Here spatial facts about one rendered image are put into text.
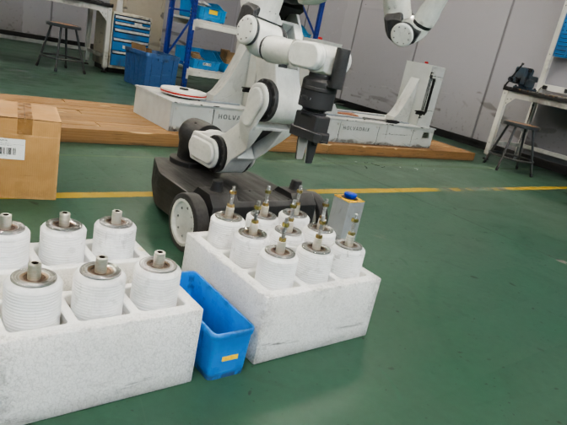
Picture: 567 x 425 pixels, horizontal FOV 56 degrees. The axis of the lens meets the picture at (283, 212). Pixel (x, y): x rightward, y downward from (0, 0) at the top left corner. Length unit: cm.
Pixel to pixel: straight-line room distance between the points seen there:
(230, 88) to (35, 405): 294
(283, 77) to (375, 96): 621
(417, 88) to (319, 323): 385
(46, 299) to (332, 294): 68
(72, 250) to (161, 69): 472
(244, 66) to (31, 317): 296
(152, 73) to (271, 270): 471
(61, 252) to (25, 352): 30
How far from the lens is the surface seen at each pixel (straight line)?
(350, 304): 144
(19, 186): 217
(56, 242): 125
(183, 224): 183
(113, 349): 108
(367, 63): 819
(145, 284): 110
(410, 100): 502
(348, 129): 429
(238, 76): 376
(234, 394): 121
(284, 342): 134
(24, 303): 102
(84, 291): 105
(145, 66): 580
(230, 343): 120
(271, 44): 146
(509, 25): 697
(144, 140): 326
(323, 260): 133
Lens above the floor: 72
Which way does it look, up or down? 17 degrees down
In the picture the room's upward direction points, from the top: 12 degrees clockwise
